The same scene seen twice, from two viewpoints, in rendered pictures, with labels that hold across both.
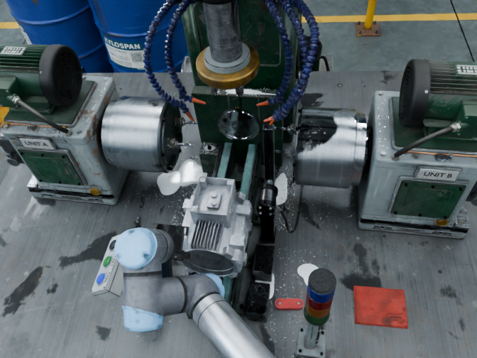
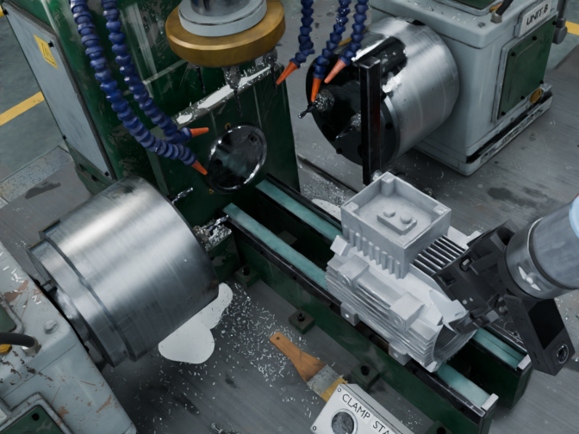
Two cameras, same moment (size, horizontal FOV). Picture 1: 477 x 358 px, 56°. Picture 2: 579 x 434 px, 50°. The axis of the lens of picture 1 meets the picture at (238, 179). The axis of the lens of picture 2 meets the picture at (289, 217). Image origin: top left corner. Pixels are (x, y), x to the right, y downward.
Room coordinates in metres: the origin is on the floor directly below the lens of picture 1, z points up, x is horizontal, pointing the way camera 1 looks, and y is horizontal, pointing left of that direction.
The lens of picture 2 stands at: (0.45, 0.64, 1.79)
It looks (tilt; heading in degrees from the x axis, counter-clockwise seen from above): 46 degrees down; 309
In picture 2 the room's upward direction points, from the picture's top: 9 degrees counter-clockwise
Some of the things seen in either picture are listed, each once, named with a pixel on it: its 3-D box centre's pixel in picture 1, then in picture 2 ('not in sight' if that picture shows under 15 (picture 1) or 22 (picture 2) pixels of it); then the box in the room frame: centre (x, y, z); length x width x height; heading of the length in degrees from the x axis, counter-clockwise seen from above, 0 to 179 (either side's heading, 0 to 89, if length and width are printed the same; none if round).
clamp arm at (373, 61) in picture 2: (269, 157); (371, 127); (0.84, -0.10, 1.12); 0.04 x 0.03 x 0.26; 165
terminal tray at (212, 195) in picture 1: (214, 202); (395, 225); (0.71, 0.07, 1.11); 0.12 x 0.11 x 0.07; 165
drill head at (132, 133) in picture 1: (130, 133); (99, 288); (1.09, 0.34, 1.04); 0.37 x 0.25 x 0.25; 75
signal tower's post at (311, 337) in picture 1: (316, 315); not in sight; (0.40, -0.15, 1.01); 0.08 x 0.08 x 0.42; 75
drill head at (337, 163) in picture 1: (336, 148); (389, 86); (0.92, -0.32, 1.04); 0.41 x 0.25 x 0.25; 75
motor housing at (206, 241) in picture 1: (215, 232); (414, 279); (0.67, 0.08, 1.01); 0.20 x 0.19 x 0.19; 165
